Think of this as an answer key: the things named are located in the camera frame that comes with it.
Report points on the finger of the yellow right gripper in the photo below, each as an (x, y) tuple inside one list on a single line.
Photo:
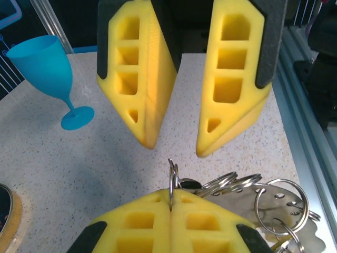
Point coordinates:
[(231, 92), (131, 79)]

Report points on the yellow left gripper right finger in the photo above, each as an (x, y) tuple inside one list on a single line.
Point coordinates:
[(205, 232)]

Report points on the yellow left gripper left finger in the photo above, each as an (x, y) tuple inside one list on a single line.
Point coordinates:
[(137, 232)]

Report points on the bunch of keys with tags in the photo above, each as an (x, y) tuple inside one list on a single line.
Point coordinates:
[(245, 200)]

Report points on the black key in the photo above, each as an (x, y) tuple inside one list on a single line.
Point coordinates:
[(189, 183)]

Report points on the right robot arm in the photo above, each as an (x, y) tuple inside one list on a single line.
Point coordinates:
[(325, 34)]

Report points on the blue plastic goblet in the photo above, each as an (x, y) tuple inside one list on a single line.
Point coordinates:
[(44, 66)]

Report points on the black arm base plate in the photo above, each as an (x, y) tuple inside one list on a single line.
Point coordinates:
[(321, 105)]

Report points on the aluminium frame rail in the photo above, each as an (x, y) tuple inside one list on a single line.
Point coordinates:
[(310, 147)]

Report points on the aluminium frame post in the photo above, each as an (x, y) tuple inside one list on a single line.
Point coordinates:
[(50, 23)]

